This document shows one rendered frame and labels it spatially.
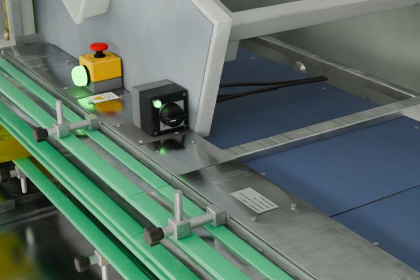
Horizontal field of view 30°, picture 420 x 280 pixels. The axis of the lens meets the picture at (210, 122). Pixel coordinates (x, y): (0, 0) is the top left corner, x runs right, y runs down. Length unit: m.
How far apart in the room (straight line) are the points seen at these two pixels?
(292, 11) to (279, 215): 0.48
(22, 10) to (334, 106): 0.90
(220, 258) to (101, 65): 0.70
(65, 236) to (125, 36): 0.47
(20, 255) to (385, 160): 0.81
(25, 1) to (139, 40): 0.58
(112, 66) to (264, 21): 0.40
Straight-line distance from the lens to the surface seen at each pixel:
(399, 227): 1.23
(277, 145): 1.44
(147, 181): 1.35
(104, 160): 1.43
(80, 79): 1.71
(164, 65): 1.55
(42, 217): 1.90
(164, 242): 1.32
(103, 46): 1.72
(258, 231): 1.15
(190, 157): 1.39
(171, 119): 1.44
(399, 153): 1.47
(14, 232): 1.86
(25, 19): 2.16
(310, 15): 1.55
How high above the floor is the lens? 1.45
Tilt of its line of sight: 29 degrees down
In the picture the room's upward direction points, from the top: 104 degrees counter-clockwise
